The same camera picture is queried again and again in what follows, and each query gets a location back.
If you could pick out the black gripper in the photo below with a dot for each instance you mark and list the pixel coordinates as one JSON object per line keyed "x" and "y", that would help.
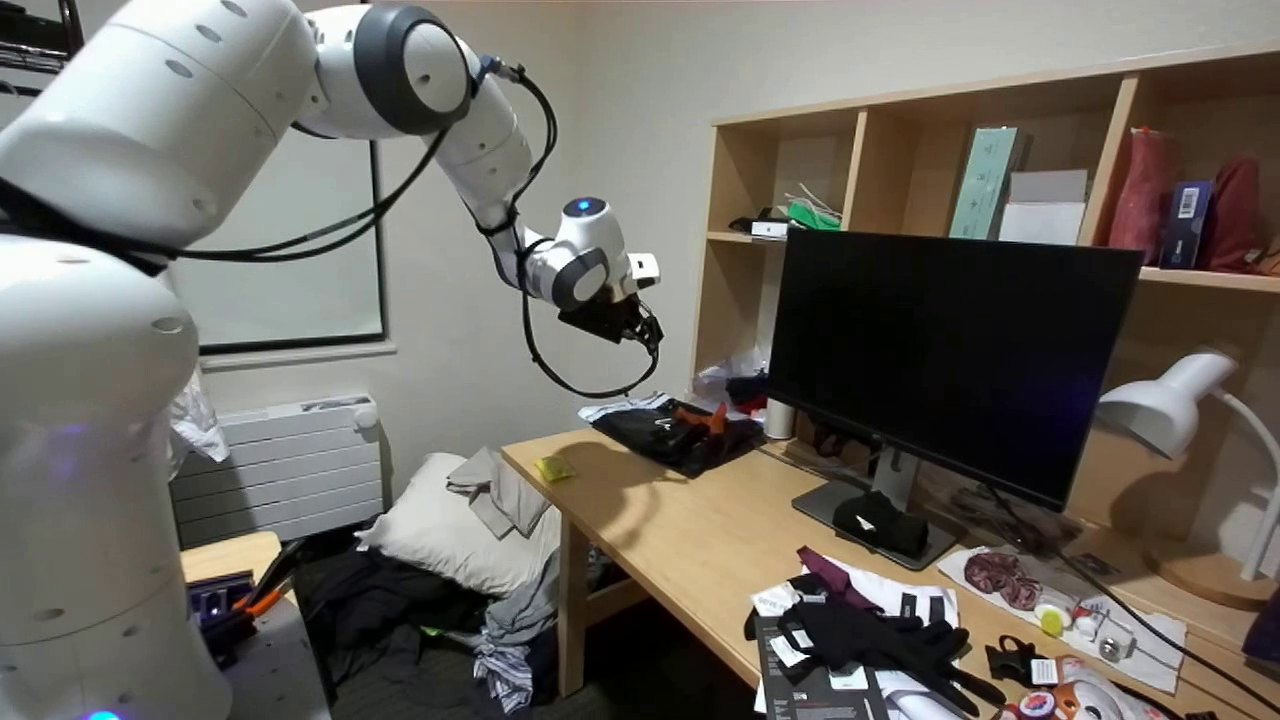
{"x": 600, "y": 316}

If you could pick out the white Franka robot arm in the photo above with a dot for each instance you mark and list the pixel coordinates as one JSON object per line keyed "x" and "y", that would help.
{"x": 161, "y": 123}

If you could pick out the grey monitor stand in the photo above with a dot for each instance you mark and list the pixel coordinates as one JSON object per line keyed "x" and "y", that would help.
{"x": 819, "y": 505}

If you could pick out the black computer monitor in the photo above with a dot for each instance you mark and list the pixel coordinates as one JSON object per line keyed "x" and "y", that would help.
{"x": 945, "y": 352}

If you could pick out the dark purple object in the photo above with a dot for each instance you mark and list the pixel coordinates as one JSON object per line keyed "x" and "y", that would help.
{"x": 1266, "y": 639}

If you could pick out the clear plastic bag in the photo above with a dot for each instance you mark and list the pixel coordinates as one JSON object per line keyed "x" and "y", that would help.
{"x": 721, "y": 386}

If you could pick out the orange item in bag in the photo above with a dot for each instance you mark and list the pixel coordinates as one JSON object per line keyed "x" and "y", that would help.
{"x": 701, "y": 421}

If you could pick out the dark red item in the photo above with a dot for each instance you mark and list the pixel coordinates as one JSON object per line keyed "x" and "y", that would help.
{"x": 748, "y": 392}

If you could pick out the black plastic bag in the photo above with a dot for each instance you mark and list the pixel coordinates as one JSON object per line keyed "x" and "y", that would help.
{"x": 734, "y": 449}

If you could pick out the yellow-green snack packet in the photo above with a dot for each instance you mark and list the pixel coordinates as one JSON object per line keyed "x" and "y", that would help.
{"x": 554, "y": 470}

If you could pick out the white cylindrical cup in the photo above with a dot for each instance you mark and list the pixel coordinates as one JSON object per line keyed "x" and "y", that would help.
{"x": 778, "y": 421}

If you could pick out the small white shelf box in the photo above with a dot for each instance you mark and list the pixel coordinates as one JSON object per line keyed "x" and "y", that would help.
{"x": 769, "y": 231}

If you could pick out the grey folded cloth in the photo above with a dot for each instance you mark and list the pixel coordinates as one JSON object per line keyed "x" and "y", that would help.
{"x": 501, "y": 493}

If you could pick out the green plastic item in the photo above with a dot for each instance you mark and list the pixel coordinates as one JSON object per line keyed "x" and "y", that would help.
{"x": 810, "y": 214}

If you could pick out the light wood desk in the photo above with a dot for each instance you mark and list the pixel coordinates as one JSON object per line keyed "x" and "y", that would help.
{"x": 747, "y": 533}

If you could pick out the light wood shelf unit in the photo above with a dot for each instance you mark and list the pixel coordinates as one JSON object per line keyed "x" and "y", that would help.
{"x": 853, "y": 166}

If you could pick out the white pillow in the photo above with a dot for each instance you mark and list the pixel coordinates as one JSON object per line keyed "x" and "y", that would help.
{"x": 427, "y": 533}

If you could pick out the bulky black pouch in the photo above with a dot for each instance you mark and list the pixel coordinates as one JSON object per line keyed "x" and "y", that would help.
{"x": 883, "y": 525}

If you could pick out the purple flat item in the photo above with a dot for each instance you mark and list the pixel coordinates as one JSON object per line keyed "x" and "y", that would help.
{"x": 839, "y": 581}

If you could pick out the blue-grey hanging cloth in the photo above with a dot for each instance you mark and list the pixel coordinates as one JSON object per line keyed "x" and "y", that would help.
{"x": 515, "y": 641}

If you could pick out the window with white blind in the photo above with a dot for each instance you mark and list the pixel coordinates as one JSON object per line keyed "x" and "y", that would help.
{"x": 294, "y": 284}

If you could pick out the white papers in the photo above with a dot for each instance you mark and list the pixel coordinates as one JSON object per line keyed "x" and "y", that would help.
{"x": 894, "y": 586}

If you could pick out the white radiator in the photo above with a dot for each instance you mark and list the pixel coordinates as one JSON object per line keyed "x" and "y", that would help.
{"x": 294, "y": 467}

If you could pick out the dark clothes pile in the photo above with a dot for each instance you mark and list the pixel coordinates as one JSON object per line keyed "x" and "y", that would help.
{"x": 374, "y": 603}

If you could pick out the teal book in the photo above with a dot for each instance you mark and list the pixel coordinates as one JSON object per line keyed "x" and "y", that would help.
{"x": 986, "y": 186}

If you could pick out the black card with labels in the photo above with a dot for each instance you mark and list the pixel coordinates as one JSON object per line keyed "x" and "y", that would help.
{"x": 806, "y": 688}

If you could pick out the white hanging garment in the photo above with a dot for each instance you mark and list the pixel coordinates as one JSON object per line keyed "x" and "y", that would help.
{"x": 196, "y": 421}

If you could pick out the black device with purple light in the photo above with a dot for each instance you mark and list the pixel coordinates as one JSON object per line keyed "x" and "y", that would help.
{"x": 222, "y": 606}

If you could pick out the black clip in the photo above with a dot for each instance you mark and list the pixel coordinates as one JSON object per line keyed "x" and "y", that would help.
{"x": 1019, "y": 663}

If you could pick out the small yellow ball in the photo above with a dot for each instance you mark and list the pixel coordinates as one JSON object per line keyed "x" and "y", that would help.
{"x": 1055, "y": 623}

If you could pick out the tall red bag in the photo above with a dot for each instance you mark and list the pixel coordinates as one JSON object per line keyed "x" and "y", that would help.
{"x": 1141, "y": 194}

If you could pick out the white desk lamp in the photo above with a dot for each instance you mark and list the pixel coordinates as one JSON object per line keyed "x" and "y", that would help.
{"x": 1162, "y": 406}

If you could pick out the red white round item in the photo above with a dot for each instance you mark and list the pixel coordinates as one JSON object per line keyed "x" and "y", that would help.
{"x": 1029, "y": 704}

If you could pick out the purple box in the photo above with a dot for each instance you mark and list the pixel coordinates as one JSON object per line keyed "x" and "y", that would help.
{"x": 1185, "y": 224}

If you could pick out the white sticker sheet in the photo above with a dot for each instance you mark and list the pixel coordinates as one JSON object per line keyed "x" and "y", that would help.
{"x": 1144, "y": 641}

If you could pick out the short red bag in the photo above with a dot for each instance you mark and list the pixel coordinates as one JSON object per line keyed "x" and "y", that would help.
{"x": 1236, "y": 219}

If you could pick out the black metal rack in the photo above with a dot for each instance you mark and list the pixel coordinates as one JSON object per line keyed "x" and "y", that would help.
{"x": 35, "y": 46}

